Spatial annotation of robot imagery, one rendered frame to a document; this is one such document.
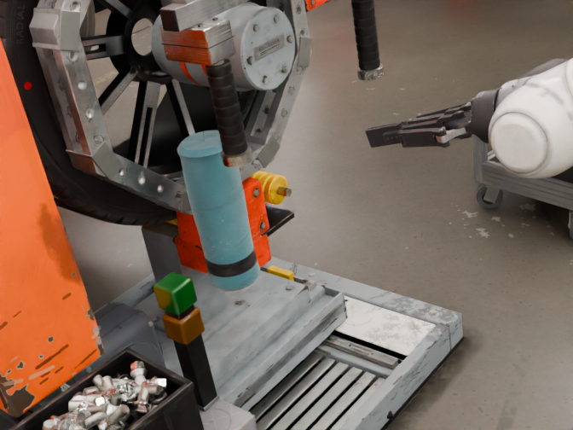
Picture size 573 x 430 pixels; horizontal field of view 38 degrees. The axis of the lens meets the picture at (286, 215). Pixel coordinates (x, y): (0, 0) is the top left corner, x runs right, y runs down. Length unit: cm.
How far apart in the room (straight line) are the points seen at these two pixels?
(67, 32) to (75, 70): 5
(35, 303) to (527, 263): 143
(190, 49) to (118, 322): 59
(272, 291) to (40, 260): 80
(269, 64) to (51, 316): 50
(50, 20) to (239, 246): 45
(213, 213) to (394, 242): 113
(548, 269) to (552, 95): 130
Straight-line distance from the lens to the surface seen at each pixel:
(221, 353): 169
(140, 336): 152
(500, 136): 95
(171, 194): 139
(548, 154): 94
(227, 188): 130
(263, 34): 129
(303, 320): 186
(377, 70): 140
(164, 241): 166
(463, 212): 249
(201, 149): 127
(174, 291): 109
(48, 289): 116
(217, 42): 111
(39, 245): 113
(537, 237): 236
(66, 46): 123
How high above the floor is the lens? 123
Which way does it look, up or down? 28 degrees down
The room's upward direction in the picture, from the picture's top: 10 degrees counter-clockwise
